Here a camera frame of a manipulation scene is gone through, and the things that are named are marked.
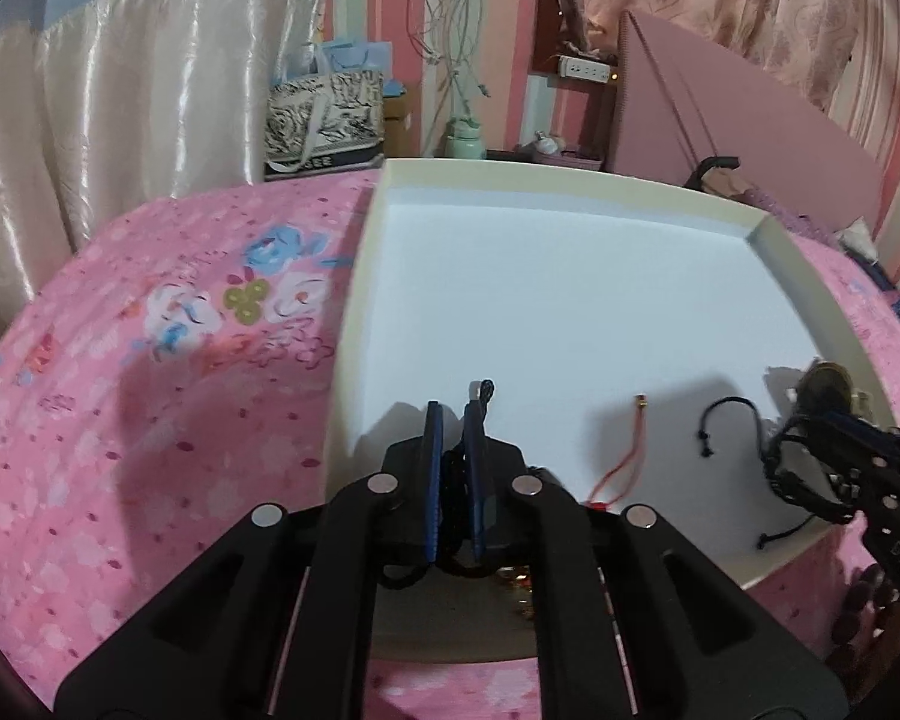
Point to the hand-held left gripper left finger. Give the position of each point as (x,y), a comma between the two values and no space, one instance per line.
(433,480)

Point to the pink headboard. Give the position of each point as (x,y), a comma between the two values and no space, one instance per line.
(757,120)

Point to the blue and cream curtain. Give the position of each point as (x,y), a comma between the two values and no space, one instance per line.
(120,127)

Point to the green bottle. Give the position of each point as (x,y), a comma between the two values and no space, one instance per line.
(465,141)

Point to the pink patterned curtain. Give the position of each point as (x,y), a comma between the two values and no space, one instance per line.
(720,7)

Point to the white pillow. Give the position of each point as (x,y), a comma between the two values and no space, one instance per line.
(862,240)

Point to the black and white tote bag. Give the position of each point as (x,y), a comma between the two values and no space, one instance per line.
(322,120)

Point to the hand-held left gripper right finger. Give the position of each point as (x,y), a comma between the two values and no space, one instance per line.
(474,480)

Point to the blue paper bag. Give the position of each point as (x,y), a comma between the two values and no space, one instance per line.
(360,56)

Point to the white cardboard tray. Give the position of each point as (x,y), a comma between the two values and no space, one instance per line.
(570,300)

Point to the white power strip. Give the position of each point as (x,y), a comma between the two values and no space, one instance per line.
(586,68)

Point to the tan and black bag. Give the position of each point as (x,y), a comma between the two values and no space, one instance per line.
(720,176)

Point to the cardboard box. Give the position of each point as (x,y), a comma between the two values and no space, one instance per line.
(397,120)

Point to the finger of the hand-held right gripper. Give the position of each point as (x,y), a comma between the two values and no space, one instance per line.
(866,491)
(855,424)

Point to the pink basket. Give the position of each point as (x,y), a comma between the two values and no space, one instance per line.
(570,159)

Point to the gold brown round ornament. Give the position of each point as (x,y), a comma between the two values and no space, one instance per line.
(821,384)

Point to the pink floral bedsheet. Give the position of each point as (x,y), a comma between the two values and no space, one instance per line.
(120,427)

